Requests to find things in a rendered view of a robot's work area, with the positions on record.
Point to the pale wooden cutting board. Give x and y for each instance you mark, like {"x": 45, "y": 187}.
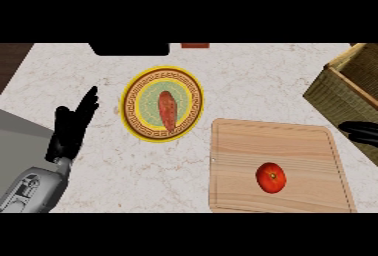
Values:
{"x": 277, "y": 166}

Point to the olive wicker basket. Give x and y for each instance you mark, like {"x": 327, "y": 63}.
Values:
{"x": 349, "y": 94}

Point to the reddish brown sweet potato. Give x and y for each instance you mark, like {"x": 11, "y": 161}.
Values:
{"x": 167, "y": 111}

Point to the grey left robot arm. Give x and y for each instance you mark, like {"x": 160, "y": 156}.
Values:
{"x": 30, "y": 189}

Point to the yellow patterned plate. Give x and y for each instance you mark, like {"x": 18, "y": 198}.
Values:
{"x": 161, "y": 103}

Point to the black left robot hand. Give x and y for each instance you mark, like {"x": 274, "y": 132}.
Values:
{"x": 70, "y": 129}

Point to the reddish brown block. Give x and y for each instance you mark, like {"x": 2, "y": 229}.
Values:
{"x": 195, "y": 45}

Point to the black appliance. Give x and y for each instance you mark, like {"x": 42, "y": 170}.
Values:
{"x": 129, "y": 48}

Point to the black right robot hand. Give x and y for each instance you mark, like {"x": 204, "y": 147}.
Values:
{"x": 364, "y": 131}

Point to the red tomato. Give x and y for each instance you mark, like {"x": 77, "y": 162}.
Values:
{"x": 271, "y": 177}

